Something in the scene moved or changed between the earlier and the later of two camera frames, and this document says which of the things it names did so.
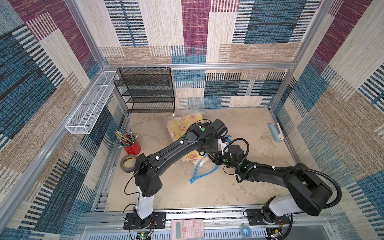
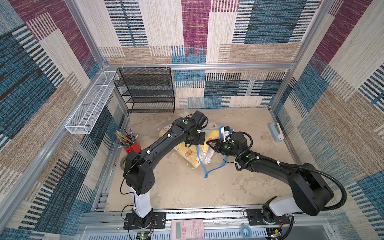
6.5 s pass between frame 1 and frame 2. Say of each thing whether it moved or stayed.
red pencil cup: stayed
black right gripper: moved
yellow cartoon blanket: moved
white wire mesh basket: stayed
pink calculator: stayed
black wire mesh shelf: stayed
